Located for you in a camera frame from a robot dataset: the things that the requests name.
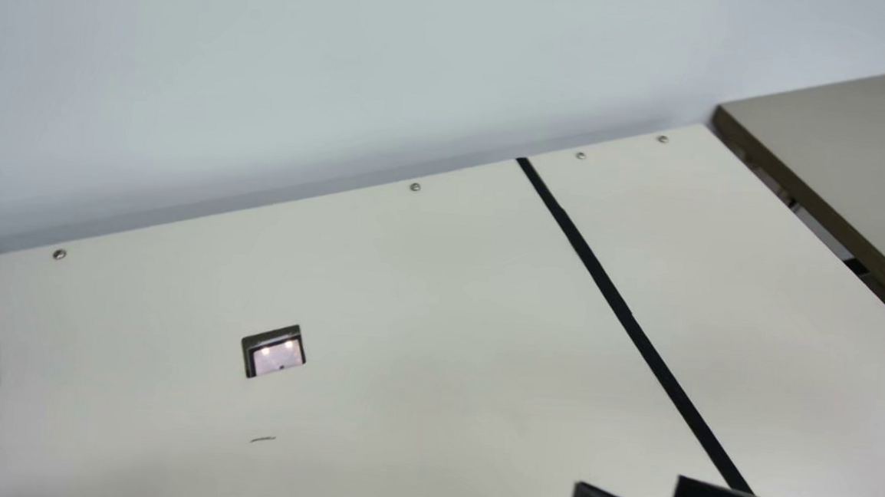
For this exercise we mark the black strip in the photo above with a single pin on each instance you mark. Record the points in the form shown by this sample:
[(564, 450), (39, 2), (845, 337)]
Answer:
[(630, 325)]

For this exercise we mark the beige side table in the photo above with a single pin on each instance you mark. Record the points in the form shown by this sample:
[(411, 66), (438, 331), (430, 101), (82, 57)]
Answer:
[(865, 128)]

